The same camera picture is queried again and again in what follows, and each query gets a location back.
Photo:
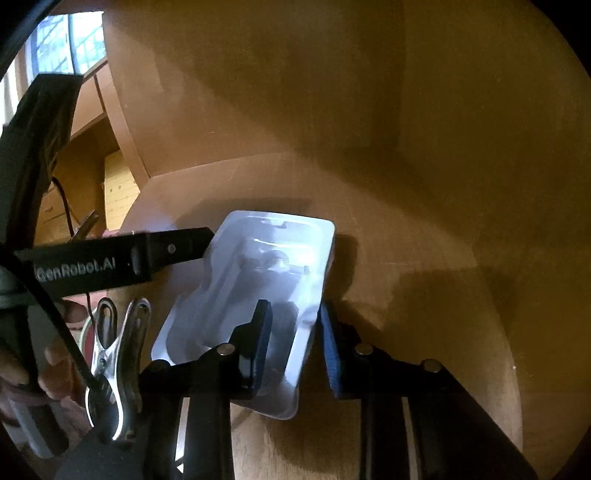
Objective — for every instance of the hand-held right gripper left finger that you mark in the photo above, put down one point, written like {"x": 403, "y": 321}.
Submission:
{"x": 261, "y": 341}

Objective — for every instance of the wooden desk with drawers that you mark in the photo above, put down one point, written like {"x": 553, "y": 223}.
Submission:
{"x": 87, "y": 115}

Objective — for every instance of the white plastic tray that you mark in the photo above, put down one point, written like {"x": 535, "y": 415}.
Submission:
{"x": 277, "y": 258}

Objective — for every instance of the person's left hand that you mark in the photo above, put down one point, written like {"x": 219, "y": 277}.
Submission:
{"x": 60, "y": 374}

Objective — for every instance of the wooden corner shelf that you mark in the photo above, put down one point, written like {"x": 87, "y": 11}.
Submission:
{"x": 415, "y": 138}

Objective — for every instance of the metal spring clip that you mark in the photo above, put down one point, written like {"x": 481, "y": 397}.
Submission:
{"x": 85, "y": 226}
{"x": 115, "y": 369}

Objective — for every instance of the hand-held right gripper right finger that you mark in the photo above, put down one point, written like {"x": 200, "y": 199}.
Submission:
{"x": 330, "y": 360}

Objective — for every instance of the yellow foam mat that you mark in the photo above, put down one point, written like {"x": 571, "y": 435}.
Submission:
{"x": 120, "y": 184}

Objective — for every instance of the window with grille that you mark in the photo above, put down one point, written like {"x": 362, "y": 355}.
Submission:
{"x": 83, "y": 41}

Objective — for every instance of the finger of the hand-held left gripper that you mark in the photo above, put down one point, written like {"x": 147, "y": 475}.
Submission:
{"x": 184, "y": 247}

